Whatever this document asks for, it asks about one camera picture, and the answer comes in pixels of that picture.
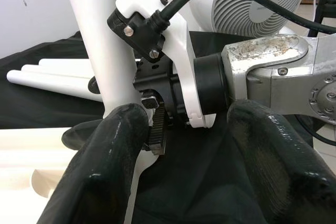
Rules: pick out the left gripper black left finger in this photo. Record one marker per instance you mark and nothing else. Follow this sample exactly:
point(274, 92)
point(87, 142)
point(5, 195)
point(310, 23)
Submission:
point(99, 182)

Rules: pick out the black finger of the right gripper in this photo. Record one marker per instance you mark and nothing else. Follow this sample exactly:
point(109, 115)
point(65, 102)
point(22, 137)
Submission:
point(93, 85)
point(78, 136)

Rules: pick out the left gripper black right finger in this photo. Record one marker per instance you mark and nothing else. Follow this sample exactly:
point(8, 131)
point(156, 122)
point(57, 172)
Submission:
point(283, 176)

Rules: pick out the white plastic table top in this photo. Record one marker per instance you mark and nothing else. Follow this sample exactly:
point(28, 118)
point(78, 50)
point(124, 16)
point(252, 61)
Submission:
point(26, 150)

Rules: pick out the black cloth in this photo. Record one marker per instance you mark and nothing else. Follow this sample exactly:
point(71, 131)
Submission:
point(197, 182)

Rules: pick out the white round fan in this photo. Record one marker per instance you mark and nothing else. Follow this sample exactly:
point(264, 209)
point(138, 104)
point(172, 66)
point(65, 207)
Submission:
point(231, 16)

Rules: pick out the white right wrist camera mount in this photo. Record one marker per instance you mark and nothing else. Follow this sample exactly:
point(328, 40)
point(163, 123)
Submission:
point(178, 37)

